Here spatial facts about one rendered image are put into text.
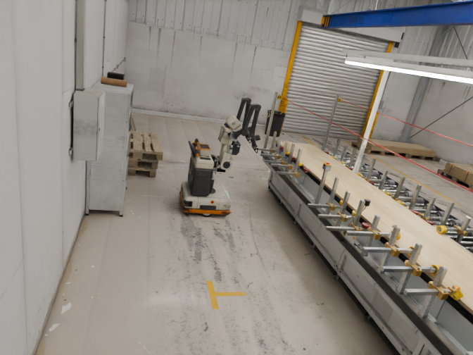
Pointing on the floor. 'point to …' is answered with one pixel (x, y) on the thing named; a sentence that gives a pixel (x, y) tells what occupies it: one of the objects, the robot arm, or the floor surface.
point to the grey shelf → (111, 152)
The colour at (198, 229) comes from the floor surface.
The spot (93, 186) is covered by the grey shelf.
